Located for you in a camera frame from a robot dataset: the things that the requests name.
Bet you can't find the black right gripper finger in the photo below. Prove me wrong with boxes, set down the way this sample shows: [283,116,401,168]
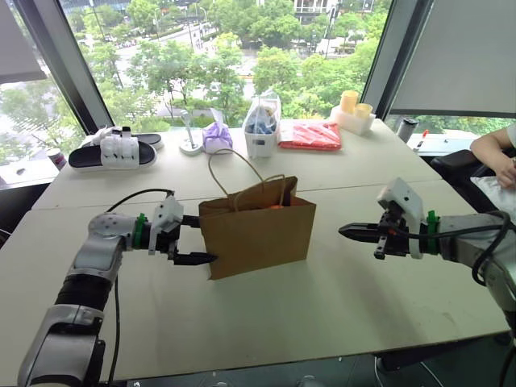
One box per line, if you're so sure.
[347,221,382,234]
[338,225,381,243]

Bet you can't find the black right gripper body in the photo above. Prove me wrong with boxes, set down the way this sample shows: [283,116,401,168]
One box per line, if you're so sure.
[373,209,411,260]

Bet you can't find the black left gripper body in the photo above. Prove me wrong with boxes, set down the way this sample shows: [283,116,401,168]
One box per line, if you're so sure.
[154,216,185,266]

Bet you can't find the brown paper bag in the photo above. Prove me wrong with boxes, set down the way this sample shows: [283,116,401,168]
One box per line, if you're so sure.
[198,148,318,281]

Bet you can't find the clear plastic bag blue contents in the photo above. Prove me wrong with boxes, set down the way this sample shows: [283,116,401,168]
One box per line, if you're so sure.
[243,89,283,135]

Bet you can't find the person's bare hand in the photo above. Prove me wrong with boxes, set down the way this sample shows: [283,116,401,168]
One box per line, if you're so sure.
[497,158,516,189]

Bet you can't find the green left wrist clamp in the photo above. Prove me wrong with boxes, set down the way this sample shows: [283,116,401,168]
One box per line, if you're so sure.
[133,211,148,250]

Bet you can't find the green wrist clamp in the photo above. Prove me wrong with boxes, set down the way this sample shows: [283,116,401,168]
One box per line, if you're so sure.
[133,211,148,250]
[424,209,441,256]

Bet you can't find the green right wrist clamp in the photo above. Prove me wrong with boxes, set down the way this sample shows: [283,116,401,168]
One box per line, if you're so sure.
[424,209,441,256]

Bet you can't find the white stand with clear rod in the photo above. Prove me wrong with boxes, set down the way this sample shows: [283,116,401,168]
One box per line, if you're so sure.
[178,109,203,156]

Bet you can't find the purple and white pouch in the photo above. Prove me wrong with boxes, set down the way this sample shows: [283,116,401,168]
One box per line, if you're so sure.
[202,120,235,155]

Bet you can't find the black and white slipper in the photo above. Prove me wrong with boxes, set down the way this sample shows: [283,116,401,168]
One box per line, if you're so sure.
[85,125,166,151]
[68,134,158,171]

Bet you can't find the black chair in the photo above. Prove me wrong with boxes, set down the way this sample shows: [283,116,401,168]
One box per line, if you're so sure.
[429,148,503,214]

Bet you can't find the white plastic basket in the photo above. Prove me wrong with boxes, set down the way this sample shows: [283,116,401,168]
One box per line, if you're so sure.
[243,123,279,160]

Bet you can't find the grey tumbler black lid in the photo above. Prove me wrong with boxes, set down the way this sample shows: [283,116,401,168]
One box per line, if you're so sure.
[395,117,419,143]

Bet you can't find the white cup tray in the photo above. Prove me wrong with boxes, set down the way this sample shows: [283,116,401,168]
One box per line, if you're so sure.
[330,106,377,136]

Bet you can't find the red plastic packet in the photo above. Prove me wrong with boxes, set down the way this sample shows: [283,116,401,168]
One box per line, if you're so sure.
[277,122,343,152]

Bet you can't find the white clothing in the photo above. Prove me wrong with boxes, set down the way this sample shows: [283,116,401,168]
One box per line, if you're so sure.
[469,175,516,215]

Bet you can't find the tall yellow cup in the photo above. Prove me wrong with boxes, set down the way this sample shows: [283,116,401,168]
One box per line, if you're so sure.
[339,89,360,116]

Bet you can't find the grey roller blind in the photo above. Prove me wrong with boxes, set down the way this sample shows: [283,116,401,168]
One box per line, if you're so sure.
[0,0,48,85]
[388,0,516,119]

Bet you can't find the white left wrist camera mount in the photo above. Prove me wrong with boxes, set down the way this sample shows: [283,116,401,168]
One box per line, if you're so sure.
[147,194,185,256]

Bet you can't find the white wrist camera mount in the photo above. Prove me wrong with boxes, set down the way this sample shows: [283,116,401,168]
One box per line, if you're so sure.
[376,177,425,260]
[147,194,185,256]

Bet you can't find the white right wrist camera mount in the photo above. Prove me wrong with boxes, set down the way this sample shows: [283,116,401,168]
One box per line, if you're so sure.
[376,177,425,260]

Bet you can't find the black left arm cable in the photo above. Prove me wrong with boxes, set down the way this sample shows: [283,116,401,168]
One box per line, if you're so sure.
[104,188,176,383]

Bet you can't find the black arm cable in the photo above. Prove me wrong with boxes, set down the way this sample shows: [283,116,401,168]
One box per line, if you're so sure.
[388,210,514,288]
[104,188,176,383]

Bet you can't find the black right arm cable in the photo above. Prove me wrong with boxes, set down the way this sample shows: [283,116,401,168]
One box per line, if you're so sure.
[388,210,514,288]

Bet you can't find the dark window frame pillar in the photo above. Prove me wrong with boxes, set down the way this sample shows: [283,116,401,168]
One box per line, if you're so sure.
[13,0,114,137]
[359,0,435,119]

